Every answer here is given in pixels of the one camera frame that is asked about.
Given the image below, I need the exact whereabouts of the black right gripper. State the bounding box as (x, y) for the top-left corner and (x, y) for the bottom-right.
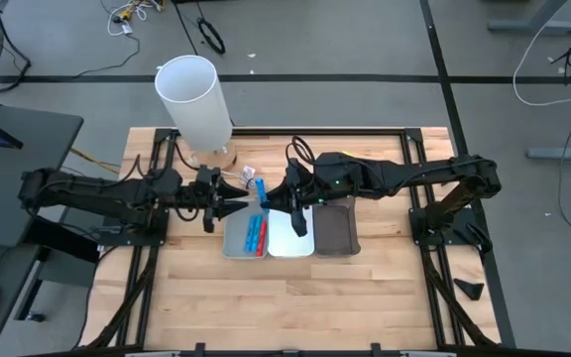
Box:
(260, 154), (371, 238)

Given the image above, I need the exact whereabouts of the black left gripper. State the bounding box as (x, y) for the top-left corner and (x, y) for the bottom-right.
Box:
(185, 167), (251, 234)

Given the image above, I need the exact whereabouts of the red marker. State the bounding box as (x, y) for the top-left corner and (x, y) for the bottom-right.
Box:
(255, 220), (269, 258)

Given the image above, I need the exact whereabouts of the smoky transparent plastic bin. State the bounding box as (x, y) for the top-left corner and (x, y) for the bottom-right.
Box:
(312, 197), (362, 258)

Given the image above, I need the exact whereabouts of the crumpled clear wrapper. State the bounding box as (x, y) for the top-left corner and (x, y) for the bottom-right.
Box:
(220, 166), (260, 192)

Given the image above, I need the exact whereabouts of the white plastic bin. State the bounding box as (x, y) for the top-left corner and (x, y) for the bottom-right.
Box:
(266, 205), (315, 259)

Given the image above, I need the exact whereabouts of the light grey plastic bin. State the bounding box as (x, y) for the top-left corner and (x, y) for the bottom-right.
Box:
(221, 197), (270, 260)

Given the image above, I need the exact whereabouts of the white cylinder container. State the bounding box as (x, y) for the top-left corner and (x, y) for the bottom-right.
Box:
(154, 54), (239, 174)

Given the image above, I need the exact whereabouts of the black desk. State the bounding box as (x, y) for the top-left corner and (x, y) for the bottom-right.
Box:
(0, 101), (101, 357)

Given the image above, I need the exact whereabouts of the black triangular printed part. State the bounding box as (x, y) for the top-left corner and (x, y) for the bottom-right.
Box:
(452, 277), (485, 301)

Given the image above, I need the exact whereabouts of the grey desk leg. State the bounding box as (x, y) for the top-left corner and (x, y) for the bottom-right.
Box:
(486, 0), (571, 36)
(526, 136), (571, 163)

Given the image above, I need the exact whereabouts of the black aluminium rig frame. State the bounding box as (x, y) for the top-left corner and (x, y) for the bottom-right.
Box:
(79, 126), (503, 357)

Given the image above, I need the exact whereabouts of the yellow cable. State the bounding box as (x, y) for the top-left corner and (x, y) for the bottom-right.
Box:
(70, 147), (121, 173)

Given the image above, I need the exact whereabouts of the coiled black cable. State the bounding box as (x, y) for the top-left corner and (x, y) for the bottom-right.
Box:
(196, 17), (227, 56)

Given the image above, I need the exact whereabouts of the thin black cable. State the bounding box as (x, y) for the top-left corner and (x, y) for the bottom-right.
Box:
(74, 33), (142, 79)

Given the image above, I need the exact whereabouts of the white cable with plug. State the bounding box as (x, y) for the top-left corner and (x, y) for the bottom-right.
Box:
(106, 0), (164, 38)

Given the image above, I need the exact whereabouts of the black fan power cable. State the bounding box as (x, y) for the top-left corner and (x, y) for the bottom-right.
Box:
(0, 7), (33, 100)

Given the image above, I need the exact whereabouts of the long white cable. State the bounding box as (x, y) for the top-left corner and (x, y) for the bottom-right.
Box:
(512, 0), (571, 108)

